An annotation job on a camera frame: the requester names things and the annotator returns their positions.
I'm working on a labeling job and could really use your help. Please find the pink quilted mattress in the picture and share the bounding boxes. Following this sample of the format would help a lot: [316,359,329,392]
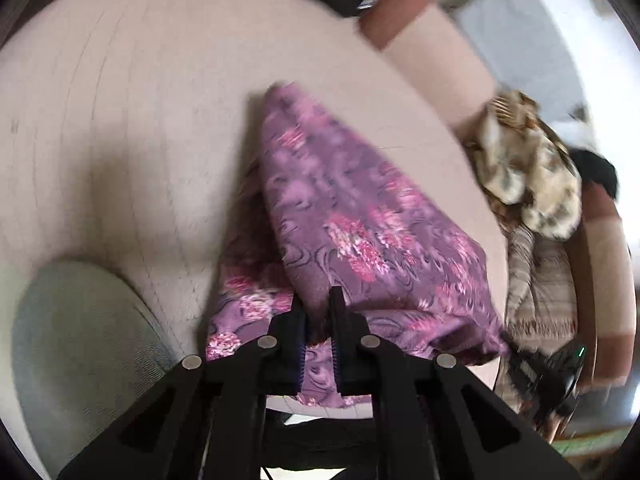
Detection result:
[0,0,511,480]

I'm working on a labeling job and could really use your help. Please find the pink cylindrical bolster pillow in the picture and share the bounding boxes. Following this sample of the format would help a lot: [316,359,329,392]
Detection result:
[358,0,497,142]

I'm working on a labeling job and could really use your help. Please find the beige patterned crumpled cloth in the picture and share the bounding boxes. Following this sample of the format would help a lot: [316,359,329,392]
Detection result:
[466,91,582,240]

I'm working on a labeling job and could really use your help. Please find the purple floral cloth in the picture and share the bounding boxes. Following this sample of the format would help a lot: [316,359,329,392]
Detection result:
[205,84,506,410]

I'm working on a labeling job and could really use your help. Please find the striped beige blanket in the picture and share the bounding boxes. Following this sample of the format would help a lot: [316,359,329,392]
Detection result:
[491,199,582,430]

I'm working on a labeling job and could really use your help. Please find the person's jeans legs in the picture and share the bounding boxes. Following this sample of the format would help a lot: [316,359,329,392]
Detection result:
[11,260,177,477]

